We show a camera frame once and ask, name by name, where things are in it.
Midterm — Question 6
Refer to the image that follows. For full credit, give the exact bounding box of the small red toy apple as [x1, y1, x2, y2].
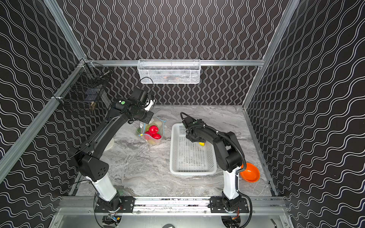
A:
[148, 125, 159, 135]

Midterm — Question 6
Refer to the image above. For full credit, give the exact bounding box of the clear blue-zip bag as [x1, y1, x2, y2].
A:
[136, 117, 166, 145]

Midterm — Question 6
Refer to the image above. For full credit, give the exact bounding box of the red toy fruit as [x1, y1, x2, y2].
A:
[151, 133, 162, 140]

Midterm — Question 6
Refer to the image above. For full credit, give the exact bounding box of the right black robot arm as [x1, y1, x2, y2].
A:
[182, 116, 247, 211]

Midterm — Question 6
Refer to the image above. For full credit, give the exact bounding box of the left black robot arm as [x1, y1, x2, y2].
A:
[74, 89, 155, 212]

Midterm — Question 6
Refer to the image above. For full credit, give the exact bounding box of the orange object behind arm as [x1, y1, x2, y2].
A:
[240, 163, 260, 183]

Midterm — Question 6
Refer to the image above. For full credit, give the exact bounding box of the white plastic perforated basket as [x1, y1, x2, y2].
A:
[170, 123, 217, 176]

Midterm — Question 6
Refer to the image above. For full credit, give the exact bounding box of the white tape roll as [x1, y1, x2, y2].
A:
[104, 137, 115, 151]

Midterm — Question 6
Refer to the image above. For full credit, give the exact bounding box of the white wire wall basket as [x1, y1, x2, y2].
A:
[137, 59, 202, 84]

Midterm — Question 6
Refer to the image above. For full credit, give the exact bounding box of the black wire wall basket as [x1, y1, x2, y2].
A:
[57, 62, 112, 115]

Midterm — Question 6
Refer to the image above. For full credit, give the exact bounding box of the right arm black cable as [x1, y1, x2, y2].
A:
[180, 112, 253, 226]

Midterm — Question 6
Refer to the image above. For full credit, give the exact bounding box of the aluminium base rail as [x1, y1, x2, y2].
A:
[57, 196, 286, 216]

